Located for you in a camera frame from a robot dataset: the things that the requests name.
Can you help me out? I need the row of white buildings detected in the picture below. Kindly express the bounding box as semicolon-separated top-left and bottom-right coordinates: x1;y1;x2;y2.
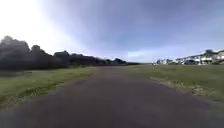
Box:
153;49;224;66

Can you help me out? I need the green grass field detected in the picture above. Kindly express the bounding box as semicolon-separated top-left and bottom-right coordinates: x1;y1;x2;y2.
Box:
121;63;224;103
0;66;98;109

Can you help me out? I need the row of dark trees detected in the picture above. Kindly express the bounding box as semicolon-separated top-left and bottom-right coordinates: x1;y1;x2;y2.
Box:
0;35;141;72

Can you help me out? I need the dark asphalt path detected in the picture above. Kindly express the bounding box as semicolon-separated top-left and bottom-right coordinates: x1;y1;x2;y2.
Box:
0;66;224;128

